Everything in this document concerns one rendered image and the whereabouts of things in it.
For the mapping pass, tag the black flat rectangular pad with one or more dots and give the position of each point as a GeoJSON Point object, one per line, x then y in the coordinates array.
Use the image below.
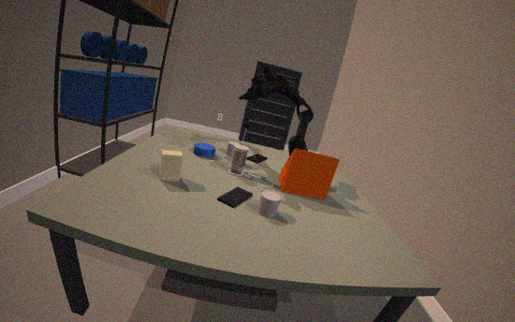
{"type": "Point", "coordinates": [256, 158]}
{"type": "Point", "coordinates": [234, 197]}

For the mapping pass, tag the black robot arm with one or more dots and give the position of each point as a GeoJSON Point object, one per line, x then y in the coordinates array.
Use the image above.
{"type": "Point", "coordinates": [281, 86]}

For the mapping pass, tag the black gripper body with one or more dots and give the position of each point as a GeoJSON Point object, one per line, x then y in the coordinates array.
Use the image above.
{"type": "Point", "coordinates": [264, 89]}

